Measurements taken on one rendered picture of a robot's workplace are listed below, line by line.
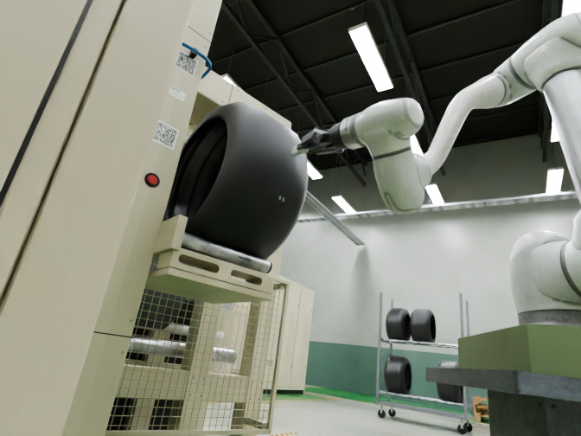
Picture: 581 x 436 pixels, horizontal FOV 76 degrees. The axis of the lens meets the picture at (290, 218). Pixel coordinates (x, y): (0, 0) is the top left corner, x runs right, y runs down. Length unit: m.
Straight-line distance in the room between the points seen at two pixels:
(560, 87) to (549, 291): 0.53
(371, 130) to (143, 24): 0.70
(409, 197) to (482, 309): 11.20
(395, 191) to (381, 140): 0.13
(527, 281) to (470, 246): 11.45
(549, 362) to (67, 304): 0.87
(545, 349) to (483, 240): 11.70
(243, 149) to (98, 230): 0.91
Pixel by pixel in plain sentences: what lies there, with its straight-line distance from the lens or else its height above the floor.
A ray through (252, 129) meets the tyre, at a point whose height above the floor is 1.27.
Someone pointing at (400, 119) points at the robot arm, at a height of 1.16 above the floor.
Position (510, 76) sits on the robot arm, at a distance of 1.36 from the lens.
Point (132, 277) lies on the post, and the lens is 1.11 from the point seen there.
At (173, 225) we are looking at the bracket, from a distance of 1.06.
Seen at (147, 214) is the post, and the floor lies 0.96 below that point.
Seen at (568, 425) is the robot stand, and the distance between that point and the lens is 1.05.
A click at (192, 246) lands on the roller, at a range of 1.10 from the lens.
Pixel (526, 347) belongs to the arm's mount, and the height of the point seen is 0.70.
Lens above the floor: 0.61
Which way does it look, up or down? 21 degrees up
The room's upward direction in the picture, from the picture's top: 8 degrees clockwise
